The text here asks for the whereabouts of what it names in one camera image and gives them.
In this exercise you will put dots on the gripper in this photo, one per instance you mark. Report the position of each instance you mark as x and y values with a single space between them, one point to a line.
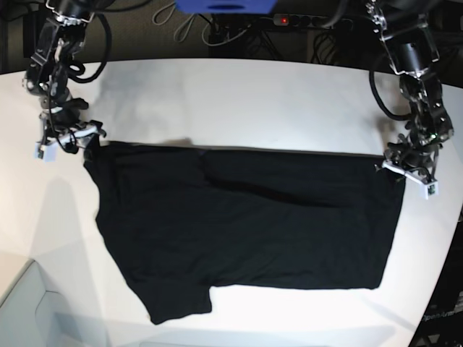
73 138
416 163

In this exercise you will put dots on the black t-shirt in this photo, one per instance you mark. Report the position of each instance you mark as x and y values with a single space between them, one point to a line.
180 221

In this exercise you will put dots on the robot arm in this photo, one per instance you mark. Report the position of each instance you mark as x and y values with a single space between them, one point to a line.
53 65
403 30

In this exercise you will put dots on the blue box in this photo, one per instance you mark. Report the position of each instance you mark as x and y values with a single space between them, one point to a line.
226 6

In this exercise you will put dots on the black power strip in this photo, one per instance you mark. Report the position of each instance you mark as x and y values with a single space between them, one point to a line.
303 21

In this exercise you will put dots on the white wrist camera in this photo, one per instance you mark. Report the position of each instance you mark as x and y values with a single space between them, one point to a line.
47 152
429 190

